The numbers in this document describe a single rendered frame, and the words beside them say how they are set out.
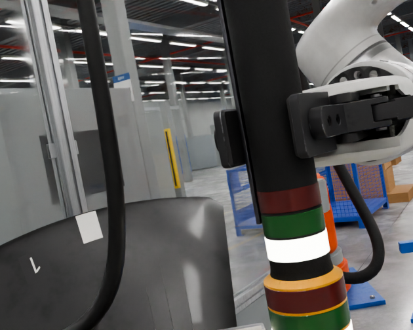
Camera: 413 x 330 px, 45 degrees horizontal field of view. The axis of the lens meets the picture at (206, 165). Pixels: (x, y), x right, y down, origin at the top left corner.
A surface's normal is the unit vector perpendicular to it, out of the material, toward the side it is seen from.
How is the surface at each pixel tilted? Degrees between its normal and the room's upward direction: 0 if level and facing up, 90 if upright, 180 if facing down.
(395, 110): 90
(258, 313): 90
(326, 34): 92
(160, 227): 37
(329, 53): 89
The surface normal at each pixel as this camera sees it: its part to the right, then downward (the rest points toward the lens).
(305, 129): 0.80, -0.11
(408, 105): -0.05, 0.06
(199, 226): 0.05, -0.81
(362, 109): 0.17, 0.02
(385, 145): -0.57, 0.14
